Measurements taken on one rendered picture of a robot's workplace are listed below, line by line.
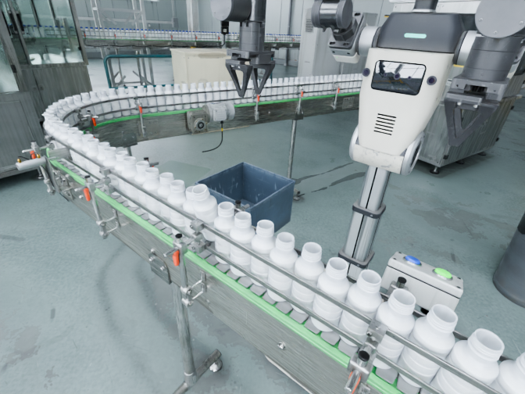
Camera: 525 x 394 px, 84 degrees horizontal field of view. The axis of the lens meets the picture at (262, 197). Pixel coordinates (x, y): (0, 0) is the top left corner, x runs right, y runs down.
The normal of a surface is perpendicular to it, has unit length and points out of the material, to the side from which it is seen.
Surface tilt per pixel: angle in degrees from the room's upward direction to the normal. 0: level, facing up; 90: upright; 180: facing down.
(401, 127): 90
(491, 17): 90
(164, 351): 0
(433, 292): 70
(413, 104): 90
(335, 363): 90
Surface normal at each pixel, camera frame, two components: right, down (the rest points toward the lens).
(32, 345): 0.04, -0.86
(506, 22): -0.61, 0.38
